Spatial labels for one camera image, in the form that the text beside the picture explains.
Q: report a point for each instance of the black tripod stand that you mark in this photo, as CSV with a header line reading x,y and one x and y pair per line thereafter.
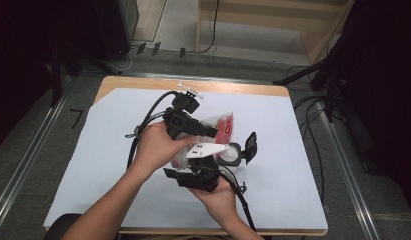
x,y
299,75

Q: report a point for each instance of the black cabinet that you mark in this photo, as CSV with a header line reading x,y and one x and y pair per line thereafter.
x,y
109,26

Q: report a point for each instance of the white paper table cover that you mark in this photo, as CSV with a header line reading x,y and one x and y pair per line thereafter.
x,y
126,200

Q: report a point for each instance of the person's right hand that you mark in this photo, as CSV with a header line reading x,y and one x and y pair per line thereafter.
x,y
216,201

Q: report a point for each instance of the person's left hand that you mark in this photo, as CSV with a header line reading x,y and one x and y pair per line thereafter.
x,y
156,150

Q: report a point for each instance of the black curtain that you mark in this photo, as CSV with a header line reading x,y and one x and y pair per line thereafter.
x,y
23,50
386,83

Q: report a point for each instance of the wooden shelf frame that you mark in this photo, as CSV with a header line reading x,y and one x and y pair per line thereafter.
x,y
259,20

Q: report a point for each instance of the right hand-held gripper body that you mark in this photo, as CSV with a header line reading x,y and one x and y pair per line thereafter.
x,y
203,173

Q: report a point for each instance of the clear jar with black lid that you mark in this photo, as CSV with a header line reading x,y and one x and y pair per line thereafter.
x,y
251,146

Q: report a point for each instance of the black chair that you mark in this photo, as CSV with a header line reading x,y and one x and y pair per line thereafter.
x,y
61,228

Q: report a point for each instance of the black floor marker strip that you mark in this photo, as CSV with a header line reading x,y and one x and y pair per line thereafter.
x,y
156,48
141,48
182,52

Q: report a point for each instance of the red and white pouch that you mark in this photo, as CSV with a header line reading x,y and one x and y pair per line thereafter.
x,y
223,128

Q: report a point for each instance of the metal floor rail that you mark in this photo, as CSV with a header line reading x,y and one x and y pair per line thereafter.
x,y
146,76
349,173
29,150

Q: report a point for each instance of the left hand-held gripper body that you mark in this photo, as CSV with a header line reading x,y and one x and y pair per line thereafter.
x,y
181,113

